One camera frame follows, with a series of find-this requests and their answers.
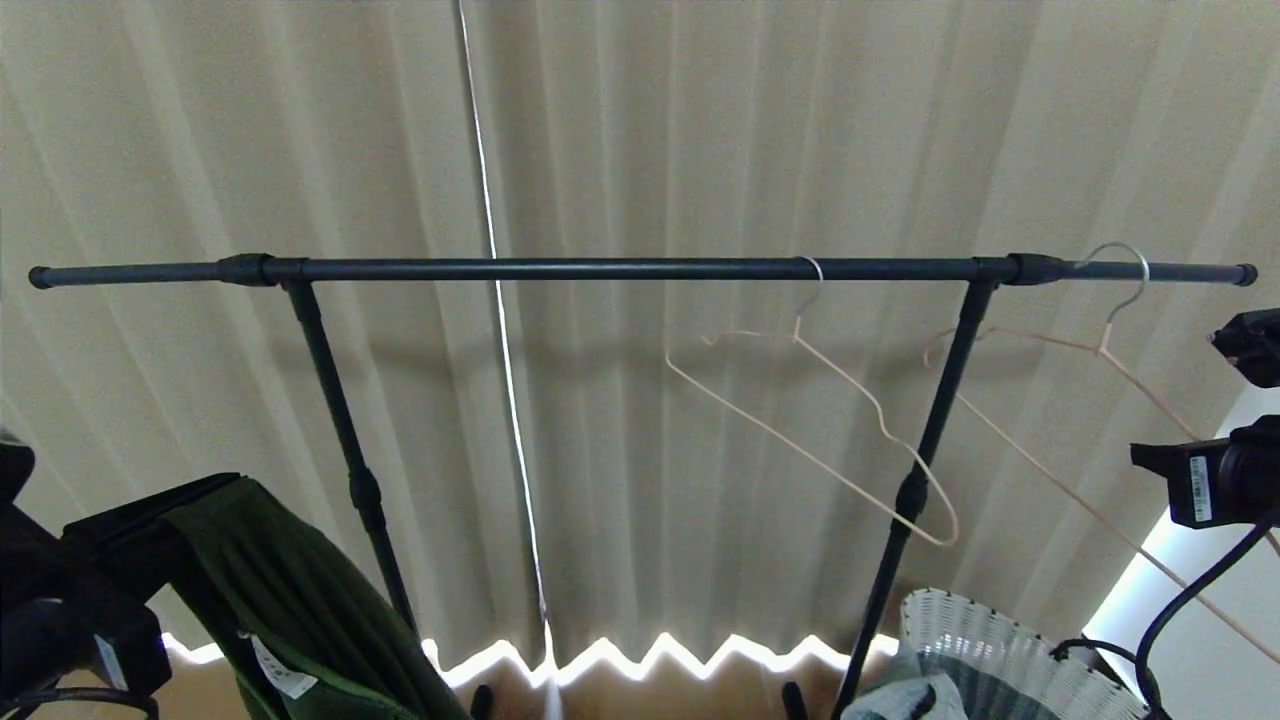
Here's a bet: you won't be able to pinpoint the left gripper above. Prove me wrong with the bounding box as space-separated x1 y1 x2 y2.
0 588 173 701

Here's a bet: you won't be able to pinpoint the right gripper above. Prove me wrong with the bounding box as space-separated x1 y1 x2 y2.
1130 415 1280 529

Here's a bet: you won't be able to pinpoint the pink clothes hanger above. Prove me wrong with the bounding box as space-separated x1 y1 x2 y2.
922 242 1280 666
665 257 959 548

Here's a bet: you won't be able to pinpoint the green printed shirt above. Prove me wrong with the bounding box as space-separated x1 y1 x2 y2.
165 478 471 720

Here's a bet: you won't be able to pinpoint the white laundry basket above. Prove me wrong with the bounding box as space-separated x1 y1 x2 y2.
840 588 1151 720

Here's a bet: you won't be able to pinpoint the black clothes rack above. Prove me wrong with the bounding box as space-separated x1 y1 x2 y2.
28 253 1259 720

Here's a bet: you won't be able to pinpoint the pale grey garment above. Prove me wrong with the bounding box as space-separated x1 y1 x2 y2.
840 650 971 720

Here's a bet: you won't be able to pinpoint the beige curtain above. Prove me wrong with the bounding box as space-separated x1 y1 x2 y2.
0 0 1280 691

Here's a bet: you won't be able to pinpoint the black cable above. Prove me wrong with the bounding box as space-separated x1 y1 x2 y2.
1135 515 1280 720
0 685 161 720

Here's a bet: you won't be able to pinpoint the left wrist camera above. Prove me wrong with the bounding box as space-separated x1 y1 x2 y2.
0 438 37 511

